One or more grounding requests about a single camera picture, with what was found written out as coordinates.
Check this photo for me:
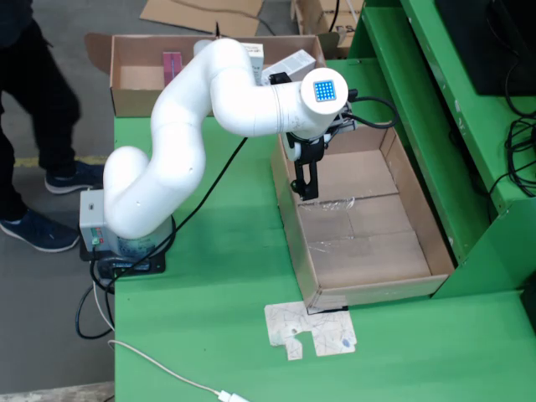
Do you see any flat cardboard sheet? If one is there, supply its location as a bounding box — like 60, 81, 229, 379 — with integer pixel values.
139, 0, 265, 37

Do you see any shallow cardboard tray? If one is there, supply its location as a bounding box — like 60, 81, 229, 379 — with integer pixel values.
270, 120, 456, 313

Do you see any white cable with adapter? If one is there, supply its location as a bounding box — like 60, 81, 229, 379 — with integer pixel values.
107, 339, 249, 402

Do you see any white d'Alba carton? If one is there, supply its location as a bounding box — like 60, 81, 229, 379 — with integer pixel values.
261, 49, 317, 84

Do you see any white printed small carton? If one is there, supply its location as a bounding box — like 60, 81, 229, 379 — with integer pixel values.
242, 43, 265, 84

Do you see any long black table cable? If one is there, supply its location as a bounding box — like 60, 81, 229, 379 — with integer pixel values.
96, 136, 251, 286

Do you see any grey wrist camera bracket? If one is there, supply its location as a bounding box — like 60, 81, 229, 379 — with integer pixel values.
334, 106, 358, 136

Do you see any dark jacket torso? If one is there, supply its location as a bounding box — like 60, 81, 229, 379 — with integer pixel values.
0, 0, 35, 48

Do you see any loose black floor cable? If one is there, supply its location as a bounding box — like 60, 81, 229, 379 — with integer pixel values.
173, 0, 277, 38

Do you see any green metal rack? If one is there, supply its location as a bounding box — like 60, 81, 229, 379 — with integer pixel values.
348, 0, 536, 301

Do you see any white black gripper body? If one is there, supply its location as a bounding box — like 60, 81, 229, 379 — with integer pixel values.
286, 125, 332, 165

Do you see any black monitor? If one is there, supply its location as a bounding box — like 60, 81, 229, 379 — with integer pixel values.
434, 0, 536, 96

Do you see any black cable tangle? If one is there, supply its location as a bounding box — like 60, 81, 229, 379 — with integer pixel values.
487, 49, 536, 198

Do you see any black cable over cardboard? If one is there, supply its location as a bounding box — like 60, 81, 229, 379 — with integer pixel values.
328, 0, 341, 34

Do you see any thin white cable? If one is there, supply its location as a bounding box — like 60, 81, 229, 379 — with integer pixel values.
91, 282, 116, 334

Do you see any dark blue sneaker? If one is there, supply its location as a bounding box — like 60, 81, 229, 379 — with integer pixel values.
44, 161, 106, 196
0, 208, 81, 254

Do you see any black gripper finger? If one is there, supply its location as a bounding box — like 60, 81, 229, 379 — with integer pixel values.
279, 131, 294, 161
291, 161, 322, 201

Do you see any black trouser leg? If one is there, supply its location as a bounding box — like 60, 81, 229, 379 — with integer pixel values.
0, 24, 81, 177
0, 133, 25, 222

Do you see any printed brown cardboard box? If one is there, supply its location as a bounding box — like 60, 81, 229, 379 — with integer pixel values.
292, 0, 365, 48

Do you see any white scribbled paper patch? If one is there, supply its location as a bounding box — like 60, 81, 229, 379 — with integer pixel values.
263, 301, 358, 362

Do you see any grey robot base box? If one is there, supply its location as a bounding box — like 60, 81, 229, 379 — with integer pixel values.
78, 188, 177, 256

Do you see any pink slim box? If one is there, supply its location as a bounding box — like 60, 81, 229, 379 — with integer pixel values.
162, 51, 184, 87

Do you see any black looped wrist cable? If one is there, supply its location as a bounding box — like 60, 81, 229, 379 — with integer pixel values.
347, 87, 399, 129

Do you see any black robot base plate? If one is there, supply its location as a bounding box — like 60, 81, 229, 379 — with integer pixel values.
79, 245, 168, 277

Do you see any divided cardboard box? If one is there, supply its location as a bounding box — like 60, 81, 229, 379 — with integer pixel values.
85, 32, 341, 117

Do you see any black looped floor cable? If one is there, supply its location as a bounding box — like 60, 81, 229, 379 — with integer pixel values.
75, 267, 116, 341

